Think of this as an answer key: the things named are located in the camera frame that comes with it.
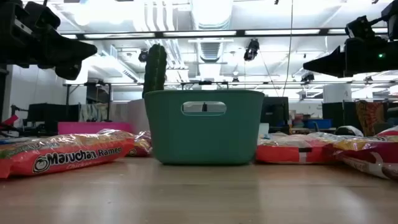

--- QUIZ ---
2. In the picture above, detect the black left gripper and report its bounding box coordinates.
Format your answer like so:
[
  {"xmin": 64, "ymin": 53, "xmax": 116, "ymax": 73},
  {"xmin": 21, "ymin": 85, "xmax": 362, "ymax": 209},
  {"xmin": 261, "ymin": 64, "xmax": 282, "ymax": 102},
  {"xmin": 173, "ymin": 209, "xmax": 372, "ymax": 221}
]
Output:
[{"xmin": 12, "ymin": 17, "xmax": 98, "ymax": 81}]

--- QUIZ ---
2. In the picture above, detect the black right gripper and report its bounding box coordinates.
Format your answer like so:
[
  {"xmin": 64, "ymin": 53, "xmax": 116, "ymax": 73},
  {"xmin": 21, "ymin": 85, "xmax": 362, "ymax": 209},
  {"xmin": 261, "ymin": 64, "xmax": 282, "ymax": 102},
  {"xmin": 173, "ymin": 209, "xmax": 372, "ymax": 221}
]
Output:
[{"xmin": 303, "ymin": 36, "xmax": 398, "ymax": 79}]

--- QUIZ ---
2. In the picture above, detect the red Maruchan ramen pack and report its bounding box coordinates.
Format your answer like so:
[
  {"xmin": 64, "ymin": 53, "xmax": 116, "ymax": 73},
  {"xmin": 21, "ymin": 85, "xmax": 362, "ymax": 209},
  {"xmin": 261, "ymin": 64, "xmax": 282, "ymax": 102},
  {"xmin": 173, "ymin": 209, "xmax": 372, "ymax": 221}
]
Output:
[
  {"xmin": 126, "ymin": 130, "xmax": 153, "ymax": 157},
  {"xmin": 320, "ymin": 136, "xmax": 398, "ymax": 180}
]

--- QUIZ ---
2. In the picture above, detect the teal plastic bin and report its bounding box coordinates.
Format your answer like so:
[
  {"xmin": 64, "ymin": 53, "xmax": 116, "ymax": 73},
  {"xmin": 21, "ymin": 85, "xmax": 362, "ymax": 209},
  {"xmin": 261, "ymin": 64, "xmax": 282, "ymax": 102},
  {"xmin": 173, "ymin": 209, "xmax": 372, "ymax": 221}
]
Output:
[{"xmin": 143, "ymin": 89, "xmax": 266, "ymax": 166}]

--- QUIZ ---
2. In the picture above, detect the white cylinder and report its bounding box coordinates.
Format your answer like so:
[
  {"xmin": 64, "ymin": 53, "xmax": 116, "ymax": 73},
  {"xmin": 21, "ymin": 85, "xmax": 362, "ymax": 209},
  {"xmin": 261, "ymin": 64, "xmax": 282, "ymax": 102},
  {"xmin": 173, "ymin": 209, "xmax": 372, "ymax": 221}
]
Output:
[{"xmin": 322, "ymin": 83, "xmax": 353, "ymax": 103}]

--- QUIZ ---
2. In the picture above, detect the black cabinet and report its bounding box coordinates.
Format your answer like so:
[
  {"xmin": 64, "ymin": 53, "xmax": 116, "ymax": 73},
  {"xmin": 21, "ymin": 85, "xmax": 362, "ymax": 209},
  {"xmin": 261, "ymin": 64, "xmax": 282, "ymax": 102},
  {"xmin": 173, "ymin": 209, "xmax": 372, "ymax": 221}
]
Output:
[{"xmin": 322, "ymin": 101, "xmax": 357, "ymax": 128}]

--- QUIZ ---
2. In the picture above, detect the blue storage bin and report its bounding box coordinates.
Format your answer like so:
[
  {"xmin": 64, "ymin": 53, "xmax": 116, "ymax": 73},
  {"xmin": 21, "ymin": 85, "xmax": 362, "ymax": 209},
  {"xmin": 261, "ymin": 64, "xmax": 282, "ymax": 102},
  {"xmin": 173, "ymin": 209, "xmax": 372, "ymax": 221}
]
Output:
[{"xmin": 303, "ymin": 118, "xmax": 333, "ymax": 129}]

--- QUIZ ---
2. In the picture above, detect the orange patterned cloth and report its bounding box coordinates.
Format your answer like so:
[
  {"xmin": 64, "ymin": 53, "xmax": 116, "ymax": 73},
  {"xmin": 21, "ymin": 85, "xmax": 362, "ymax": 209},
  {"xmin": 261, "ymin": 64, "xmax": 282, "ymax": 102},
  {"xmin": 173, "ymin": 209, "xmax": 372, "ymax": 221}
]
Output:
[{"xmin": 355, "ymin": 100, "xmax": 387, "ymax": 138}]

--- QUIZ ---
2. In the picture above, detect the red plastic bin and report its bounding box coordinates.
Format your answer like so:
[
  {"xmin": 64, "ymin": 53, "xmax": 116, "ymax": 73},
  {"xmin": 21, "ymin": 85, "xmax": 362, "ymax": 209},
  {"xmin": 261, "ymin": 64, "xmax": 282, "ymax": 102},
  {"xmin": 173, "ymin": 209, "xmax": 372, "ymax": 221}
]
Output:
[{"xmin": 57, "ymin": 121, "xmax": 133, "ymax": 136}]

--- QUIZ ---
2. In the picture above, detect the black background monitor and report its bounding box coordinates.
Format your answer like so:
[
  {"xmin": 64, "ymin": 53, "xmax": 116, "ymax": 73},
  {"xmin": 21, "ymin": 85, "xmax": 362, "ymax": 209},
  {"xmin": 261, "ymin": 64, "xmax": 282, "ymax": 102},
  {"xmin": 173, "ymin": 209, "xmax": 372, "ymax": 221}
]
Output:
[{"xmin": 261, "ymin": 96, "xmax": 290, "ymax": 127}]

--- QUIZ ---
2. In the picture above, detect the green cactus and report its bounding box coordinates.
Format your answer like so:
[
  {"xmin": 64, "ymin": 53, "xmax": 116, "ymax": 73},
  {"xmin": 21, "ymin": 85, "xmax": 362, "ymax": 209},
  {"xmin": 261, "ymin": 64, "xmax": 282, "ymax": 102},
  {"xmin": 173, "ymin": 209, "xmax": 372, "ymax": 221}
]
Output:
[{"xmin": 142, "ymin": 43, "xmax": 168, "ymax": 98}]

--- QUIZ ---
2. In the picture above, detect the black background table frame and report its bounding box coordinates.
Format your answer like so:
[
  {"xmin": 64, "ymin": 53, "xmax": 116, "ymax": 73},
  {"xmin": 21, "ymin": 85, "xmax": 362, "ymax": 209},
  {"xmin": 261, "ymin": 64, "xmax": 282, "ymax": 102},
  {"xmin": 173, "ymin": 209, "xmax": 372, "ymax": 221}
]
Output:
[{"xmin": 63, "ymin": 81, "xmax": 113, "ymax": 123}]

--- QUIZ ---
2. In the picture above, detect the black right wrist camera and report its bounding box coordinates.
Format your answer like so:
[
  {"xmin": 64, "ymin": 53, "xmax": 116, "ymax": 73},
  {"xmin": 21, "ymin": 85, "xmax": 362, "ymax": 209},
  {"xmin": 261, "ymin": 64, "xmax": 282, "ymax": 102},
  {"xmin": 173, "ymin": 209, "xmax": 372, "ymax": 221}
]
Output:
[{"xmin": 345, "ymin": 15, "xmax": 377, "ymax": 40}]

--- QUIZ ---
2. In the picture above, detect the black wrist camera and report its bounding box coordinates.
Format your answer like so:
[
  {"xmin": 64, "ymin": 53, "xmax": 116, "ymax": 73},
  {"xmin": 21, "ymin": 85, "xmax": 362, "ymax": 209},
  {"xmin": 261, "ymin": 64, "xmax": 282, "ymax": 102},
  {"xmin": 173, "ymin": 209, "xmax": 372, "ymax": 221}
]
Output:
[
  {"xmin": 345, "ymin": 15, "xmax": 377, "ymax": 40},
  {"xmin": 24, "ymin": 1, "xmax": 62, "ymax": 30}
]

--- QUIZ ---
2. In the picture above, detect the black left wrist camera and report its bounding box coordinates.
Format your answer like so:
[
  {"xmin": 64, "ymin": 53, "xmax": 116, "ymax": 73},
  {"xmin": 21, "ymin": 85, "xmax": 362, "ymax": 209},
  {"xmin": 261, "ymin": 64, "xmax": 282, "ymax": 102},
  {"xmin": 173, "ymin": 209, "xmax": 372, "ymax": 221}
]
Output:
[{"xmin": 24, "ymin": 1, "xmax": 62, "ymax": 30}]

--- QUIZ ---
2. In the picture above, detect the red strap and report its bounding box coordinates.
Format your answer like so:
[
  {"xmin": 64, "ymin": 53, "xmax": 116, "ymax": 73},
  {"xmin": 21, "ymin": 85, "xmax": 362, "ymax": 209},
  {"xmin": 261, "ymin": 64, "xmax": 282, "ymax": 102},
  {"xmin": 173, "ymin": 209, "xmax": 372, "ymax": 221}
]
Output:
[{"xmin": 0, "ymin": 114, "xmax": 20, "ymax": 131}]

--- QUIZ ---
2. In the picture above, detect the black overhead frame beam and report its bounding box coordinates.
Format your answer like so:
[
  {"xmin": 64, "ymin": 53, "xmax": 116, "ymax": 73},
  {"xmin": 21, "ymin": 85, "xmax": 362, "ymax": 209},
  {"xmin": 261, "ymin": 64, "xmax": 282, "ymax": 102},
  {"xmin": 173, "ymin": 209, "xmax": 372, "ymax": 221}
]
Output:
[{"xmin": 58, "ymin": 27, "xmax": 389, "ymax": 40}]

